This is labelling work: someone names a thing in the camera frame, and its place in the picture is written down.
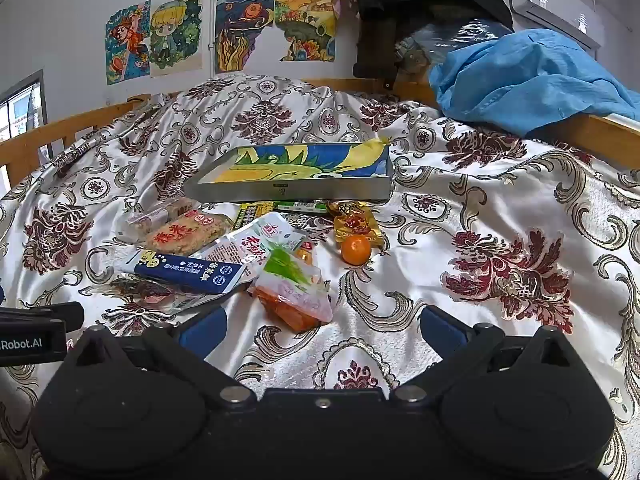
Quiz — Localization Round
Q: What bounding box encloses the orange tangerine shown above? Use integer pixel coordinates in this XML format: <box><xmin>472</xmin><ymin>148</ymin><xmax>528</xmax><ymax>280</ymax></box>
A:
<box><xmin>341</xmin><ymin>234</ymin><xmax>373</xmax><ymax>266</ymax></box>

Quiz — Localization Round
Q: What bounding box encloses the yellow green snack packet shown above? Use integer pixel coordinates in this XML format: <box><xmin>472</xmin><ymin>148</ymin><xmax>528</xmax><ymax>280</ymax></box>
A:
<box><xmin>232</xmin><ymin>201</ymin><xmax>277</xmax><ymax>233</ymax></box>

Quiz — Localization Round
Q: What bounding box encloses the green orange snack packet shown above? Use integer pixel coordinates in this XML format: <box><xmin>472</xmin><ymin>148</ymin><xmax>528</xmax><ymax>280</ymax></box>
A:
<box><xmin>248</xmin><ymin>247</ymin><xmax>334</xmax><ymax>334</ymax></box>

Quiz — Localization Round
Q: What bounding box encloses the yellow landscape wall drawing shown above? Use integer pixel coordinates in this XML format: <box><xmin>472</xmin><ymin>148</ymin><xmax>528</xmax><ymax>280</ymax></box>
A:
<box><xmin>274</xmin><ymin>0</ymin><xmax>337</xmax><ymax>63</ymax></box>

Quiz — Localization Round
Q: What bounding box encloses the clear rice cracker packet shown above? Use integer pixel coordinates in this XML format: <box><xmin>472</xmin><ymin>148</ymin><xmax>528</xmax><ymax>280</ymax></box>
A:
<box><xmin>144</xmin><ymin>210</ymin><xmax>232</xmax><ymax>257</ymax></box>

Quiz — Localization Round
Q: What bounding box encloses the clear dark red snack packet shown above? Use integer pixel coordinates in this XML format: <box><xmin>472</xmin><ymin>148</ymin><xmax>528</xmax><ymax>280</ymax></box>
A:
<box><xmin>107</xmin><ymin>277</ymin><xmax>251</xmax><ymax>317</ymax></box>

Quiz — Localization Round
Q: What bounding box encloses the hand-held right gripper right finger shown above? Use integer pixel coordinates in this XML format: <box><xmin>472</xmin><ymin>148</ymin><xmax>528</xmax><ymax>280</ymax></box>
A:
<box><xmin>391</xmin><ymin>305</ymin><xmax>584</xmax><ymax>407</ymax></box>

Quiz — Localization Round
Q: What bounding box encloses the wooden bed frame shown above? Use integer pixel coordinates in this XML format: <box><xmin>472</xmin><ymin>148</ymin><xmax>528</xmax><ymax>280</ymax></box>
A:
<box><xmin>0</xmin><ymin>77</ymin><xmax>640</xmax><ymax>186</ymax></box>

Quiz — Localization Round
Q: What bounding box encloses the clear pastry packet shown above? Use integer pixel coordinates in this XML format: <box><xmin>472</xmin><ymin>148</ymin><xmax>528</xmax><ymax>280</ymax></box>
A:
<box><xmin>125</xmin><ymin>196</ymin><xmax>201</xmax><ymax>241</ymax></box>

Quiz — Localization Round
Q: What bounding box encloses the dark blue milk packet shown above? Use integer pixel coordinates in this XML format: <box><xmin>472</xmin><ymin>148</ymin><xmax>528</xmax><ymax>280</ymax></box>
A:
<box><xmin>124</xmin><ymin>249</ymin><xmax>247</xmax><ymax>295</ymax></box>

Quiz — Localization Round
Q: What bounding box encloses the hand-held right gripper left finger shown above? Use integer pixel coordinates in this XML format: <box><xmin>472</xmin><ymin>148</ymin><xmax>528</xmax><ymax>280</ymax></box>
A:
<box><xmin>65</xmin><ymin>305</ymin><xmax>258</xmax><ymax>408</ymax></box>

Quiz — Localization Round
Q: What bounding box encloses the window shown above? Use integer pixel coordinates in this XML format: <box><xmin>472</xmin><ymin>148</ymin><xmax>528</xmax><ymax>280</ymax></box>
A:
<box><xmin>0</xmin><ymin>70</ymin><xmax>48</xmax><ymax>143</ymax></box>

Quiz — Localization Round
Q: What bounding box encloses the white red-print snack packet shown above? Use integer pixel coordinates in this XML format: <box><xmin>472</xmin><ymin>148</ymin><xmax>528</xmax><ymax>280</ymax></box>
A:
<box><xmin>192</xmin><ymin>211</ymin><xmax>307</xmax><ymax>281</ymax></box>

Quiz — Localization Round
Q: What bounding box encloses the seaweed wall drawing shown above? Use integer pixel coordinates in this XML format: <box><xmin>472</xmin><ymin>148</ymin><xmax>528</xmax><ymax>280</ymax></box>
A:
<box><xmin>215</xmin><ymin>0</ymin><xmax>276</xmax><ymax>74</ymax></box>

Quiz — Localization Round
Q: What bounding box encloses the gold snack packet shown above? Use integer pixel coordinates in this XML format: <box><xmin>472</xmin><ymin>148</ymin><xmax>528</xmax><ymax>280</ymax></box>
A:
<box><xmin>326</xmin><ymin>200</ymin><xmax>385</xmax><ymax>248</ymax></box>

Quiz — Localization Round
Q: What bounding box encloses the yellow blue painted paper liner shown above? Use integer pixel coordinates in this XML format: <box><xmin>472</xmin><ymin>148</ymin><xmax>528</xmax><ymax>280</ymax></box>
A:
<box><xmin>207</xmin><ymin>136</ymin><xmax>391</xmax><ymax>183</ymax></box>

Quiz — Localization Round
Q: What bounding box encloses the mermaid wall drawing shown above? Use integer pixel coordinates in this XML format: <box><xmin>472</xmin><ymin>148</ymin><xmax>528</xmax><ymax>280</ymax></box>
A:
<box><xmin>105</xmin><ymin>1</ymin><xmax>152</xmax><ymax>86</ymax></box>

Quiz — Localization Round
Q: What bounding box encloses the blond child wall drawing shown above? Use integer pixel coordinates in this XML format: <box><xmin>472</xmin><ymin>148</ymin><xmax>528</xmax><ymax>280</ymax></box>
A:
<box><xmin>148</xmin><ymin>0</ymin><xmax>204</xmax><ymax>78</ymax></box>

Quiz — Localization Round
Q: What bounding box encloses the white air conditioner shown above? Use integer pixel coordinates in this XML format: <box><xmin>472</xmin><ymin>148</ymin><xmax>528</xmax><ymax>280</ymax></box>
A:
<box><xmin>507</xmin><ymin>0</ymin><xmax>606</xmax><ymax>51</ymax></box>

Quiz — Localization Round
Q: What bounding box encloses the green white stick packet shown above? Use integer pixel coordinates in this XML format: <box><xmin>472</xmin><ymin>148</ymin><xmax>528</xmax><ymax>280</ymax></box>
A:
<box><xmin>274</xmin><ymin>201</ymin><xmax>329</xmax><ymax>215</ymax></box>

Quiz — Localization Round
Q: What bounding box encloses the white wall pipe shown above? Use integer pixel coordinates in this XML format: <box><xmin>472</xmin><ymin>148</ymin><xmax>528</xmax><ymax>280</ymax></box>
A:
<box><xmin>209</xmin><ymin>0</ymin><xmax>217</xmax><ymax>78</ymax></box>

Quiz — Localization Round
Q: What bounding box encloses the clear plastic bag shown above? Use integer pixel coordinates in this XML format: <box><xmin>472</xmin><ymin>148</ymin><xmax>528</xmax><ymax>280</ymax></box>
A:
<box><xmin>395</xmin><ymin>17</ymin><xmax>513</xmax><ymax>83</ymax></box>

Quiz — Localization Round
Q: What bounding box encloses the blue cloth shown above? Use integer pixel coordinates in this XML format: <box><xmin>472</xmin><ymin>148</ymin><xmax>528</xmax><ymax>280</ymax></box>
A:
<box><xmin>428</xmin><ymin>28</ymin><xmax>640</xmax><ymax>137</ymax></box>

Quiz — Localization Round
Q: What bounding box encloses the grey metal tray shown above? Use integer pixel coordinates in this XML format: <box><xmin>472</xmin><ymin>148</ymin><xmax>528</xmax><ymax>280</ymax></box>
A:
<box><xmin>182</xmin><ymin>142</ymin><xmax>396</xmax><ymax>204</ymax></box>

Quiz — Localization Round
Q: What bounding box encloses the floral printed blanket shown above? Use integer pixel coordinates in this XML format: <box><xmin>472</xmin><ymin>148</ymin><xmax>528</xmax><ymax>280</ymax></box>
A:
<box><xmin>0</xmin><ymin>74</ymin><xmax>640</xmax><ymax>480</ymax></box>

